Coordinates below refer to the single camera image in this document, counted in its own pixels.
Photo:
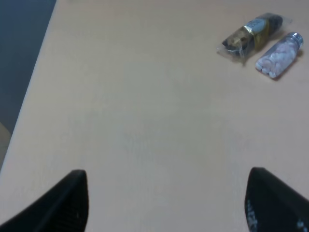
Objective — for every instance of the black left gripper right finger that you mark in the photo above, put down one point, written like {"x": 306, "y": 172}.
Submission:
{"x": 272, "y": 206}

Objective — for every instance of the clear jar of white pills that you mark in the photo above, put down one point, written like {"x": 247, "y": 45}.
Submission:
{"x": 280, "y": 56}

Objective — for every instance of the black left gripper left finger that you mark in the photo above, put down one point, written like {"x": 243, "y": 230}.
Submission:
{"x": 63, "y": 208}

